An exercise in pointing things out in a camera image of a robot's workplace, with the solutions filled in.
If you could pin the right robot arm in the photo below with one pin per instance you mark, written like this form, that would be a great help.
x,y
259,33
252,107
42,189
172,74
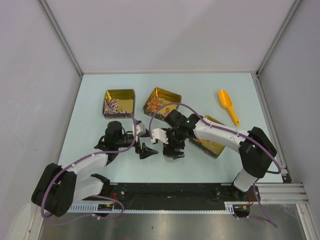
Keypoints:
x,y
254,147

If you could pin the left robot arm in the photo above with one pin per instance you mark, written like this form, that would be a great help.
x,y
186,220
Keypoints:
x,y
61,186

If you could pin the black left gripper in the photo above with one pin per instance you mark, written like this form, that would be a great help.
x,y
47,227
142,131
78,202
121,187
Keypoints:
x,y
145,151

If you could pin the orange plastic scoop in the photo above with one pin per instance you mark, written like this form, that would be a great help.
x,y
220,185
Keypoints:
x,y
227,104

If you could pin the tin with round lollipops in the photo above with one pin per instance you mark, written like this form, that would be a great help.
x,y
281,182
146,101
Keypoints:
x,y
158,98

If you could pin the grey slotted cable duct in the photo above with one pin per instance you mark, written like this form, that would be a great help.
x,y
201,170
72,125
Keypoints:
x,y
104,207

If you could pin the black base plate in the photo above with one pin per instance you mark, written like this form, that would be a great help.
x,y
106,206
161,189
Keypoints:
x,y
179,193

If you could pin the tin with swirl lollipops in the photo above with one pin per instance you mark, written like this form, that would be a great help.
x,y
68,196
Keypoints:
x,y
119,103

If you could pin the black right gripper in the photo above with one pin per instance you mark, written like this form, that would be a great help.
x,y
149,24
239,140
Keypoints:
x,y
169,149

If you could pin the tin with popsicle candies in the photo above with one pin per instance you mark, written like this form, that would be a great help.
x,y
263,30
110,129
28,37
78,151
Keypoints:
x,y
210,148

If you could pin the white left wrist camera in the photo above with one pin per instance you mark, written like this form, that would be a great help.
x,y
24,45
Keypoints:
x,y
140,129

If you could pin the clear glass jar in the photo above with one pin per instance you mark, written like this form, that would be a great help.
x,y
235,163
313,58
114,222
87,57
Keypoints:
x,y
170,159

